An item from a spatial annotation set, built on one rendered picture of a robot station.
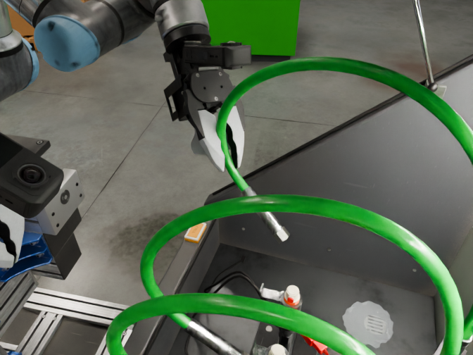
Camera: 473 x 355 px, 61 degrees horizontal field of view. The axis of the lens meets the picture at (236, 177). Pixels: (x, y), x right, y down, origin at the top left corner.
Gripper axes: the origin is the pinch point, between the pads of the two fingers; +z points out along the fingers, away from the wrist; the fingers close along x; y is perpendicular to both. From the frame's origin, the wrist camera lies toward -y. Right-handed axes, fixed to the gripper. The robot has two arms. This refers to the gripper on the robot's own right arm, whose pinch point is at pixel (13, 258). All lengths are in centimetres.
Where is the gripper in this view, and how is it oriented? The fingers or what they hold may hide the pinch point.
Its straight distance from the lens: 50.4
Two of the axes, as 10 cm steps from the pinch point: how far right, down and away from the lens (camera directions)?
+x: -3.1, 6.1, -7.3
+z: 0.0, 7.7, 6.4
